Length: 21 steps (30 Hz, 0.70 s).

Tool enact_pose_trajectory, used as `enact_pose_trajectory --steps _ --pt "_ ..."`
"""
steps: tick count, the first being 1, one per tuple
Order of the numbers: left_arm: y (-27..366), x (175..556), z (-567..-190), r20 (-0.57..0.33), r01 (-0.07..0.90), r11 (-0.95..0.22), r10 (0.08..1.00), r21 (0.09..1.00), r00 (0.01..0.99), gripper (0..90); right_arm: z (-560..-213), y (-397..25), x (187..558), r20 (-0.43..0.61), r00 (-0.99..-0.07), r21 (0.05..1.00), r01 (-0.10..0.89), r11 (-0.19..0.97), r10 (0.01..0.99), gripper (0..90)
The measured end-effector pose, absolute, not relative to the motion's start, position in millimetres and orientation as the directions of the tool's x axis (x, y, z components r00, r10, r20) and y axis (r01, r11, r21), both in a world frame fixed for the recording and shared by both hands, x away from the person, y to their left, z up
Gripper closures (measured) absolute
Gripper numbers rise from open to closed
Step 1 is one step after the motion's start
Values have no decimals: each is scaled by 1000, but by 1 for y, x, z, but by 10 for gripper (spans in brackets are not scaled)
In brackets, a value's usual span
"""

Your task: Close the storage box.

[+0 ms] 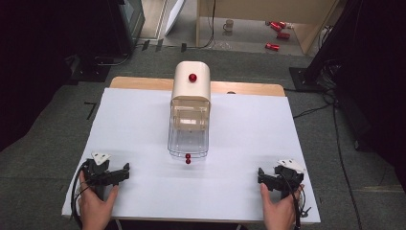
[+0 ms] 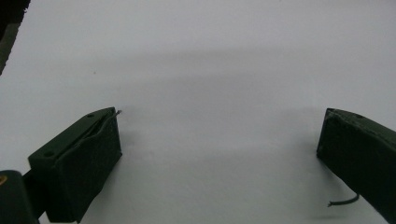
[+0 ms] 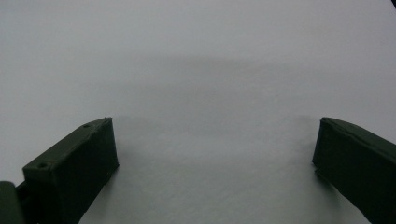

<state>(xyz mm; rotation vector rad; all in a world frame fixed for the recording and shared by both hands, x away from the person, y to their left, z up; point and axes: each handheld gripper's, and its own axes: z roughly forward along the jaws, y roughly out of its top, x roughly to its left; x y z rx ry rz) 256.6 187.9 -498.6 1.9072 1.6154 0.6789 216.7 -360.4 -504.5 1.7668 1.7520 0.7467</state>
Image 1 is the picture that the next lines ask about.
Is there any wooden shelf frame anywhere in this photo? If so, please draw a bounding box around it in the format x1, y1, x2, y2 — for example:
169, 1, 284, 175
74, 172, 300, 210
195, 0, 340, 56

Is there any black stand base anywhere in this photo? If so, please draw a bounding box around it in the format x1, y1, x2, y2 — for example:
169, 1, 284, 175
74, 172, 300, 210
67, 53, 132, 83

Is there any clear drawer with red knob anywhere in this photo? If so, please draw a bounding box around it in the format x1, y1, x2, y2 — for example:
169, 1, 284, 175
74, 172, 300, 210
167, 126, 211, 166

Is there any dark monitor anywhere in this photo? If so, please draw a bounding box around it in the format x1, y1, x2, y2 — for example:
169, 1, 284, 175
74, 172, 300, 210
108, 0, 147, 55

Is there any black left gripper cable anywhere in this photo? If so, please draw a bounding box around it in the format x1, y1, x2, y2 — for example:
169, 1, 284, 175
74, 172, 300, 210
70, 160, 92, 228

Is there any black hanging cable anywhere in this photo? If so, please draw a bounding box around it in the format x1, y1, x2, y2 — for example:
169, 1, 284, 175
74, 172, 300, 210
194, 0, 216, 50

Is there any beige mug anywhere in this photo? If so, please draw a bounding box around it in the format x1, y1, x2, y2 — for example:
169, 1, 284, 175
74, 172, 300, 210
222, 18, 235, 33

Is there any cream clear storage cabinet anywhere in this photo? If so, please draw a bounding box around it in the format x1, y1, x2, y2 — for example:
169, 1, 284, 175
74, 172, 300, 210
169, 60, 212, 132

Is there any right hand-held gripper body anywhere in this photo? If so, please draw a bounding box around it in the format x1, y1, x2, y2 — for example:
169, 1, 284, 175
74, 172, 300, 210
271, 158, 307, 200

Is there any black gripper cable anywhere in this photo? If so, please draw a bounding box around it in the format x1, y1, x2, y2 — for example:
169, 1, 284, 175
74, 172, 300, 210
70, 160, 92, 228
282, 173, 303, 230

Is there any black metal stand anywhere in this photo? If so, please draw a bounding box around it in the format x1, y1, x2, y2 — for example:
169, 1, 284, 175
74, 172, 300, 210
288, 0, 363, 93

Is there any person's left hand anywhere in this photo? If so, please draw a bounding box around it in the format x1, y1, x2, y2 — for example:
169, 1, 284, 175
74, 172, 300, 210
78, 171, 120, 230

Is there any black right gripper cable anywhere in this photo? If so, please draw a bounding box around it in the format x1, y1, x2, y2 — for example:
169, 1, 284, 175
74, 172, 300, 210
282, 173, 303, 230

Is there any black floor cable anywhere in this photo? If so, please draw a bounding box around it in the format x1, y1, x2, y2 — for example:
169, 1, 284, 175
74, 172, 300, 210
292, 89, 337, 120
332, 103, 364, 230

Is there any person's right hand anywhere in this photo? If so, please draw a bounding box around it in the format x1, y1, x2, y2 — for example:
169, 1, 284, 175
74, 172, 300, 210
259, 183, 305, 230

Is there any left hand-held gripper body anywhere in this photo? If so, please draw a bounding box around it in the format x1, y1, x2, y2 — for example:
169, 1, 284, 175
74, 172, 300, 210
83, 151, 112, 201

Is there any wooden table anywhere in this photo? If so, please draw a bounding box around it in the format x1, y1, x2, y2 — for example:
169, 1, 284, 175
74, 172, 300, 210
108, 76, 286, 98

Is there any white table cover sheet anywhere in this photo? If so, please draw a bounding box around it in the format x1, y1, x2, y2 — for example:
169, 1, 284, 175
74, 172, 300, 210
61, 87, 322, 224

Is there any white board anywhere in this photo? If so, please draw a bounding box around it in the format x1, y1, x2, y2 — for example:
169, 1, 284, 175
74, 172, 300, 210
164, 0, 187, 36

